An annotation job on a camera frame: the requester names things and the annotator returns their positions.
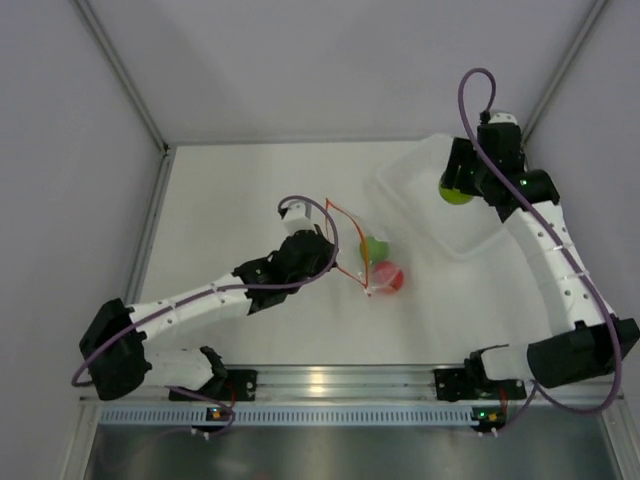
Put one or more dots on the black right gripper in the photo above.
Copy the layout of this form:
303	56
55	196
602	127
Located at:
463	152

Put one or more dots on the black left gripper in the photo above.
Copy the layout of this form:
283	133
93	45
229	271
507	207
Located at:
326	252

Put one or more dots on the green fake apple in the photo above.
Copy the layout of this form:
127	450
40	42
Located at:
453	196

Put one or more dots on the clear zip top bag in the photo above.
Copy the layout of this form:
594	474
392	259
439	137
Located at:
349	229

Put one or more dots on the green fake lime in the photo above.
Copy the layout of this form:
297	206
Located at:
373	250

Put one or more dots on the red fake tomato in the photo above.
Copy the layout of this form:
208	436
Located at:
387	277

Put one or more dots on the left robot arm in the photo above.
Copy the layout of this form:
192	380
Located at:
131	346

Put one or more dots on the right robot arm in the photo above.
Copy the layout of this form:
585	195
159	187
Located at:
586	336

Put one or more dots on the white perforated plastic basket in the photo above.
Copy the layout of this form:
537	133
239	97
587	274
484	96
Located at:
411	184

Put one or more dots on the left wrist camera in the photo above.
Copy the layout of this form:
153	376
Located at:
296	217

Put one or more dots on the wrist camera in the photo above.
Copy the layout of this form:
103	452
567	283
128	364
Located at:
497	117
296	217

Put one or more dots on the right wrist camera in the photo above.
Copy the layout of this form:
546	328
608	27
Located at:
497	117

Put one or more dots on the aluminium mounting rail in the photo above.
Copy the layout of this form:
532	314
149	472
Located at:
366	383

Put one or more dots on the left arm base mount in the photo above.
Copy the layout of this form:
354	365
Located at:
238	385

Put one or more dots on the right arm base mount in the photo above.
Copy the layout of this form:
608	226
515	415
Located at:
456	384

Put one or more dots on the white slotted cable duct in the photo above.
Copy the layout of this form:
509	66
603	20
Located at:
261	415

